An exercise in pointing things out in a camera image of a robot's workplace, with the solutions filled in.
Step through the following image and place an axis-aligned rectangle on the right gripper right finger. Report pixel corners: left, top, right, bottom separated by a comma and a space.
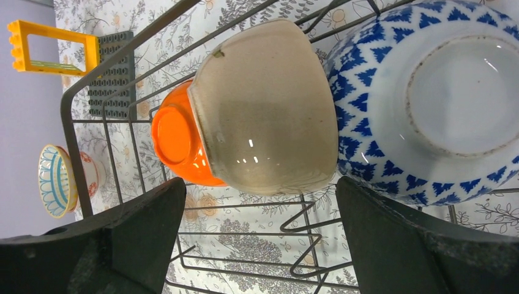
336, 177, 518, 293

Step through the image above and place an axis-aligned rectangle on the floral patterned table mat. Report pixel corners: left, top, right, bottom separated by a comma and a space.
53, 0, 519, 294

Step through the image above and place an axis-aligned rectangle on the orange yellow block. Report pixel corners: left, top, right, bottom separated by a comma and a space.
7, 20, 100, 77

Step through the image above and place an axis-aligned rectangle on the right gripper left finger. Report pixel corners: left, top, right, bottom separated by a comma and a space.
1, 178, 187, 293

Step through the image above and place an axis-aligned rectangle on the blue zigzag pattern bowl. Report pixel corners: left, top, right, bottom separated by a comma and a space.
324, 1, 518, 206

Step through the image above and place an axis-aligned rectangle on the yellow sun pattern bowl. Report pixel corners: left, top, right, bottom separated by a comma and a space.
38, 144, 78, 219

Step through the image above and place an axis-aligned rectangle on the orange bowl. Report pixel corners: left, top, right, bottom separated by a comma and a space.
151, 80, 226, 187

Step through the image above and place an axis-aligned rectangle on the beige bowl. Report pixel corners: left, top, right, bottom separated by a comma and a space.
187, 18, 338, 195

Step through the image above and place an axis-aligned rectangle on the black wire dish rack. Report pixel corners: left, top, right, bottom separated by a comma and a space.
59, 0, 519, 294

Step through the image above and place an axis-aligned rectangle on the dark grey building plate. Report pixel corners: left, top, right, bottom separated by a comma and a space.
88, 31, 137, 120

